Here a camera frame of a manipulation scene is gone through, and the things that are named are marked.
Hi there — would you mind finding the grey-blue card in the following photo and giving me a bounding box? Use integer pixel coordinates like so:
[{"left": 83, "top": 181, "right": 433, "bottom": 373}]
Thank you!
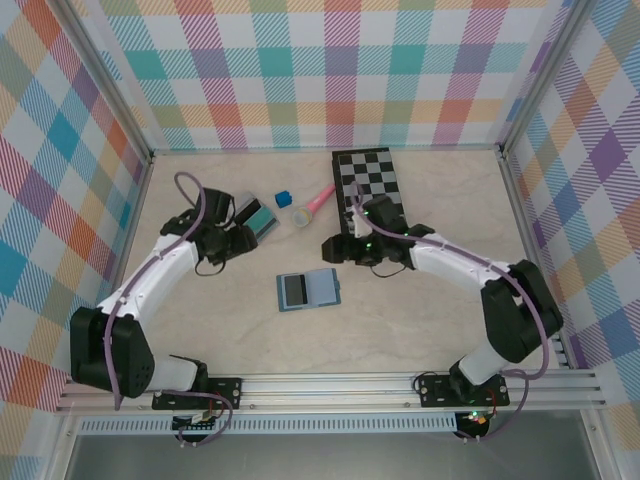
[{"left": 255, "top": 217, "right": 282, "bottom": 247}]

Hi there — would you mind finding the blue leather card holder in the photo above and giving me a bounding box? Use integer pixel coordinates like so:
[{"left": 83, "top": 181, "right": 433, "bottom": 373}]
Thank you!
[{"left": 275, "top": 268, "right": 344, "bottom": 314}]

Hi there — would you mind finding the silver card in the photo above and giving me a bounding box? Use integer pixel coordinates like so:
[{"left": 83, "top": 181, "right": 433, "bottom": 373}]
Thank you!
[{"left": 233, "top": 191, "right": 262, "bottom": 216}]

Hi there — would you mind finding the grey card with black stripe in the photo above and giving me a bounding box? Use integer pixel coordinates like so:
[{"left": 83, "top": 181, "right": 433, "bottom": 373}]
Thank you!
[{"left": 282, "top": 274, "right": 310, "bottom": 307}]

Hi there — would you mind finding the pink toy microphone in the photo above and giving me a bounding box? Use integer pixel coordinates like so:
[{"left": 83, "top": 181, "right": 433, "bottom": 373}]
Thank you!
[{"left": 292, "top": 183, "right": 337, "bottom": 229}]

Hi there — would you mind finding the black and grey chessboard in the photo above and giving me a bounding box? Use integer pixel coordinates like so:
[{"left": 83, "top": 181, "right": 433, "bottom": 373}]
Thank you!
[{"left": 331, "top": 147, "right": 411, "bottom": 236}]

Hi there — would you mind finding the small circuit board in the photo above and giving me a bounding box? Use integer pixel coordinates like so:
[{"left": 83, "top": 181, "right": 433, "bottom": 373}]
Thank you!
[{"left": 172, "top": 412, "right": 224, "bottom": 432}]

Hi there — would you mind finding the thin black left gripper cable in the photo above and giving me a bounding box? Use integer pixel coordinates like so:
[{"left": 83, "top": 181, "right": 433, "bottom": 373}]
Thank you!
[{"left": 193, "top": 254, "right": 226, "bottom": 277}]

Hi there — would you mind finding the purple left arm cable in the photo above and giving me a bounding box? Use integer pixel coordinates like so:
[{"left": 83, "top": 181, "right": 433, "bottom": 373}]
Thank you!
[{"left": 102, "top": 171, "right": 234, "bottom": 447}]

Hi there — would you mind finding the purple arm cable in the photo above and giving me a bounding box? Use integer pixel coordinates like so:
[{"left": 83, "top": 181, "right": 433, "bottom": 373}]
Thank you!
[
  {"left": 348, "top": 179, "right": 550, "bottom": 444},
  {"left": 102, "top": 171, "right": 234, "bottom": 447}
]

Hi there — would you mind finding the aluminium frame rail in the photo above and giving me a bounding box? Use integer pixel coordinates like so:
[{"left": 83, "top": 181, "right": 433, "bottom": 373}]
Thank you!
[
  {"left": 149, "top": 144, "right": 504, "bottom": 154},
  {"left": 89, "top": 154, "right": 156, "bottom": 376},
  {"left": 498, "top": 152, "right": 574, "bottom": 371}
]

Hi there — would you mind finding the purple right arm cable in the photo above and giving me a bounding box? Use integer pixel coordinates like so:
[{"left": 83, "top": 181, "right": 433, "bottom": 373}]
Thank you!
[{"left": 348, "top": 179, "right": 550, "bottom": 444}]

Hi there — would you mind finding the long aluminium mounting rail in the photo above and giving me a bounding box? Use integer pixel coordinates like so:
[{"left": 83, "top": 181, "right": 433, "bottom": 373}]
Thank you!
[{"left": 54, "top": 369, "right": 609, "bottom": 414}]

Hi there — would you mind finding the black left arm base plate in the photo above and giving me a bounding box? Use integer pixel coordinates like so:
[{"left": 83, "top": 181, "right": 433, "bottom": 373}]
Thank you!
[{"left": 151, "top": 377, "right": 245, "bottom": 412}]

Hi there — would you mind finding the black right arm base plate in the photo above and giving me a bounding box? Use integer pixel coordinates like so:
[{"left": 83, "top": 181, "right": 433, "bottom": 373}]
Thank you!
[{"left": 413, "top": 373, "right": 511, "bottom": 409}]

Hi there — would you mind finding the slotted grey cable duct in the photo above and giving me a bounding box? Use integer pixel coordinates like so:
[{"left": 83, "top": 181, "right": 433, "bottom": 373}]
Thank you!
[{"left": 78, "top": 418, "right": 459, "bottom": 435}]

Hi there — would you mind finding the aluminium frame post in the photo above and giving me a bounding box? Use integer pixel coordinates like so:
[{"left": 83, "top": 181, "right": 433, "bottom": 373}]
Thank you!
[
  {"left": 52, "top": 0, "right": 155, "bottom": 164},
  {"left": 498, "top": 0, "right": 594, "bottom": 160}
]

